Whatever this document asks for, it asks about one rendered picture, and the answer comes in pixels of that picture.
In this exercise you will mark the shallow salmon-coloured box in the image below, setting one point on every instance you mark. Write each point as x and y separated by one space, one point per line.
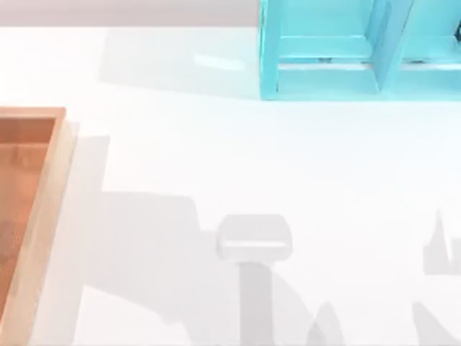
21 187

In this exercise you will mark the light blue rack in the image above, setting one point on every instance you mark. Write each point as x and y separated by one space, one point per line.
324 83

